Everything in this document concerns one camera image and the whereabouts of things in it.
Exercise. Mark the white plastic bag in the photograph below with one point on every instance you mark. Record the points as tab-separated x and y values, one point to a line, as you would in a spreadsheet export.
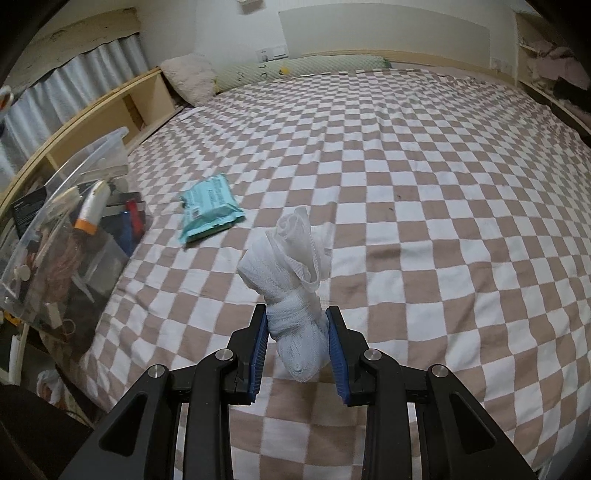
50	387

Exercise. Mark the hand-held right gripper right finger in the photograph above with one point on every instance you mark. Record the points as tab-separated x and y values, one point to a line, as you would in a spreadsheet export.
336	357

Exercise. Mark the dark clothes pile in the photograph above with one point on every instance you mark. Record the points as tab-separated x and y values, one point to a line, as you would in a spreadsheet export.
572	94

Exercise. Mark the blue plastic tool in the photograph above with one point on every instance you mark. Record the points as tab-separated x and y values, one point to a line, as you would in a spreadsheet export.
127	233

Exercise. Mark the round white disc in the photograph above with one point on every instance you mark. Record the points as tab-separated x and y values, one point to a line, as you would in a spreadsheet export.
22	273

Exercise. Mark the pink clothes pile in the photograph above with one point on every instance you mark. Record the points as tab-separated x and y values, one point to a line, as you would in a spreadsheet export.
554	62

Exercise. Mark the checkered bed sheet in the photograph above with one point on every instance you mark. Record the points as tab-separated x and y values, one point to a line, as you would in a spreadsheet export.
392	184

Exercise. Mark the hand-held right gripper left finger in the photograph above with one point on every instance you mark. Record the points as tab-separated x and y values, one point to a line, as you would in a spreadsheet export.
258	355

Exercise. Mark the teal wipes packet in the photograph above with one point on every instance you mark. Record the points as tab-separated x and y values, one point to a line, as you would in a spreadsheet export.
210	212

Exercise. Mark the grey curtain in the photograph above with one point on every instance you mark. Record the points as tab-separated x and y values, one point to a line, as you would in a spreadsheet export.
92	69

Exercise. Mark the silver tube with orange band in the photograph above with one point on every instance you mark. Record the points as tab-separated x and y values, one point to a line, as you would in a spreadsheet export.
92	205

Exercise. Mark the long green bolster pillow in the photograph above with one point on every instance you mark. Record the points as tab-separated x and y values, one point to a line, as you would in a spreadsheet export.
300	71

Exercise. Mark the white wall unit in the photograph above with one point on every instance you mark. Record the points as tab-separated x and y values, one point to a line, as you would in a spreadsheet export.
249	2

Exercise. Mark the white plush pillow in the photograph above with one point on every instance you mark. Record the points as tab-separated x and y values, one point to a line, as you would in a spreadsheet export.
191	78

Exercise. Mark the wooden bedside shelf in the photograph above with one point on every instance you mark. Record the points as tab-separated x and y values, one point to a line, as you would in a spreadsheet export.
147	97

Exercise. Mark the wooden wardrobe shelf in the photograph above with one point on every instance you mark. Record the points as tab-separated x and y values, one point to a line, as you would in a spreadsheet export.
521	46

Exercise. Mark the white socks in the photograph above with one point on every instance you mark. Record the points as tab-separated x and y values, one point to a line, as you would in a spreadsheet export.
295	332

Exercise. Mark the clear plastic bag of cosmetics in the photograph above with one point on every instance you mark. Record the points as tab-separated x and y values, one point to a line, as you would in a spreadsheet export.
99	154

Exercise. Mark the black cardboard box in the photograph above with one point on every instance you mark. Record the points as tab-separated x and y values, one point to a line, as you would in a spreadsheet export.
28	210

